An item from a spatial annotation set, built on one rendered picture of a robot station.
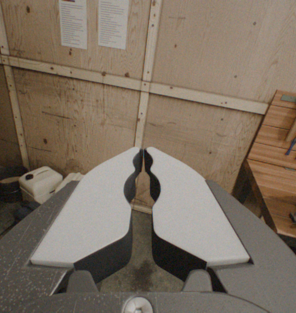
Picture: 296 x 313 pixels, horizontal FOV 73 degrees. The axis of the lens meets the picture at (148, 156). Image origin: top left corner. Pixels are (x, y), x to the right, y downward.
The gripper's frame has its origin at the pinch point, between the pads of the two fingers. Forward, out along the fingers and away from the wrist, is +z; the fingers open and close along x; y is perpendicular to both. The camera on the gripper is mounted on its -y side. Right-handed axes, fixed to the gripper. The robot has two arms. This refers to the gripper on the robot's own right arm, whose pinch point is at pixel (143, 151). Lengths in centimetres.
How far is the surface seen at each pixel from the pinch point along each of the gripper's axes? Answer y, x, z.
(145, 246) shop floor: 147, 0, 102
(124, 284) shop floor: 145, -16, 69
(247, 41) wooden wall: -8, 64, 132
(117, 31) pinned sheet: -15, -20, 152
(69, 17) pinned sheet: -24, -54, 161
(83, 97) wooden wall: 32, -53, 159
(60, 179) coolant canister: 104, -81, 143
